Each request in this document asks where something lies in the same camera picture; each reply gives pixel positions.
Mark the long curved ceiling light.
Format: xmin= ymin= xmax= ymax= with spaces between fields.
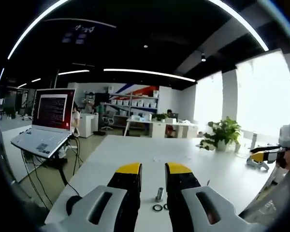
xmin=7 ymin=0 xmax=61 ymax=60
xmin=206 ymin=0 xmax=269 ymax=52

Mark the white office desk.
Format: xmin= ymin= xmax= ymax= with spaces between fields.
xmin=122 ymin=117 xmax=199 ymax=139

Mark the shelf with white bins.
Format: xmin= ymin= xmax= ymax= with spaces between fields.
xmin=109 ymin=90 xmax=160 ymax=116

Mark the small green desk plant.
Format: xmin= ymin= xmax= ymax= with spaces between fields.
xmin=152 ymin=113 xmax=169 ymax=122

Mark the white laptop with red screen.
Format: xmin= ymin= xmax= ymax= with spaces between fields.
xmin=11 ymin=88 xmax=77 ymax=159

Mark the black laptop stand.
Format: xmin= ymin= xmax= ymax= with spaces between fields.
xmin=19 ymin=136 xmax=76 ymax=187

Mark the office chair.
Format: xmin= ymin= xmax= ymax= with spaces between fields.
xmin=101 ymin=114 xmax=116 ymax=131

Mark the green potted plant white pot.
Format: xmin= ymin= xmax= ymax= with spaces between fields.
xmin=199 ymin=116 xmax=242 ymax=152

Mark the black stand cable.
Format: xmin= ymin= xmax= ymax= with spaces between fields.
xmin=21 ymin=154 xmax=53 ymax=210

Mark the black laptop cable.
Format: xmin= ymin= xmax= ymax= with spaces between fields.
xmin=71 ymin=136 xmax=84 ymax=169

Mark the short ceiling light strip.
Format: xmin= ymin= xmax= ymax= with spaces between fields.
xmin=57 ymin=70 xmax=90 ymax=75

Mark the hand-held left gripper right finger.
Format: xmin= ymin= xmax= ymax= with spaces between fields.
xmin=164 ymin=162 xmax=264 ymax=232

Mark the metal threaded stud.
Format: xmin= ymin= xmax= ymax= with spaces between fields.
xmin=155 ymin=187 xmax=164 ymax=203

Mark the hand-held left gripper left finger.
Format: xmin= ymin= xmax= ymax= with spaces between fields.
xmin=40 ymin=162 xmax=143 ymax=232

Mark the straight ceiling light strip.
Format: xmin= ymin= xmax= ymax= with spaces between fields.
xmin=103 ymin=68 xmax=197 ymax=83

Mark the white cabinet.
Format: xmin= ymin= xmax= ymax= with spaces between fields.
xmin=79 ymin=113 xmax=99 ymax=138

